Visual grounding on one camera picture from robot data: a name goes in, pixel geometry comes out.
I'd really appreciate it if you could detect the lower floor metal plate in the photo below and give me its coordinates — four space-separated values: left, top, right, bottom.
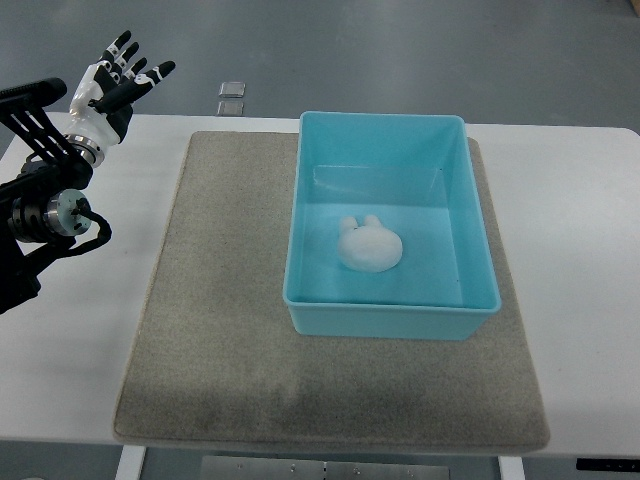
216 100 244 117

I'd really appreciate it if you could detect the grey metal table crossbar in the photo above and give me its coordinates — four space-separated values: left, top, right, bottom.
199 456 451 480

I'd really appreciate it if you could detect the floor metal plate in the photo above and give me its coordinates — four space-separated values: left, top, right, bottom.
216 100 244 117
219 81 246 98

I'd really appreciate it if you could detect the left white table leg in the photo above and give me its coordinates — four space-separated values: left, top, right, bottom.
114 446 147 480

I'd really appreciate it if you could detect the upper floor metal plate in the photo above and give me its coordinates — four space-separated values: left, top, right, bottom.
219 81 246 98

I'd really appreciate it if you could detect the blue plastic box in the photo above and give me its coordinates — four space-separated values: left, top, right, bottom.
283 112 502 340

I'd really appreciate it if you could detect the black table control panel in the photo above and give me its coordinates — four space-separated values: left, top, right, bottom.
576 458 640 473

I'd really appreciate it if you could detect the right white table leg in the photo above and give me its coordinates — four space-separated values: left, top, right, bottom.
498 456 526 480

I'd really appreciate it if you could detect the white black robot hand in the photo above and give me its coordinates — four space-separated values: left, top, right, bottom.
64 30 176 167

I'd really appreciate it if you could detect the white bunny toy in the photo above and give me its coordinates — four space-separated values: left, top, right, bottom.
337 215 403 273

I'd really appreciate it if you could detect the white table leg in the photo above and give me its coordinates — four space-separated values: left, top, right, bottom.
114 446 147 480
498 456 526 480

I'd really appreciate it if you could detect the grey felt mat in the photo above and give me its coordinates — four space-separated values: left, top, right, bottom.
113 132 550 454

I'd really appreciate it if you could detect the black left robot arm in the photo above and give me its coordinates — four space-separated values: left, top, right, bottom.
1 31 175 312

